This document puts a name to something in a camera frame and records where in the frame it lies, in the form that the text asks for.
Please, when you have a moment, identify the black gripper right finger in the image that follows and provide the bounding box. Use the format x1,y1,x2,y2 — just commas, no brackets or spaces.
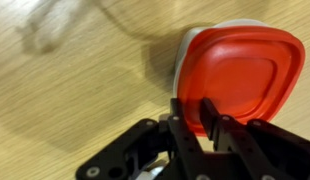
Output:
199,98,310,180

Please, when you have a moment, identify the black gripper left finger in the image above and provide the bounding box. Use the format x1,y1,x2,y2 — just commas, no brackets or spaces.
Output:
75,98,209,180

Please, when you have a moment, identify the clear glass cup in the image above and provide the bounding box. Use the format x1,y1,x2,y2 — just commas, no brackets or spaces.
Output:
172,18,273,99

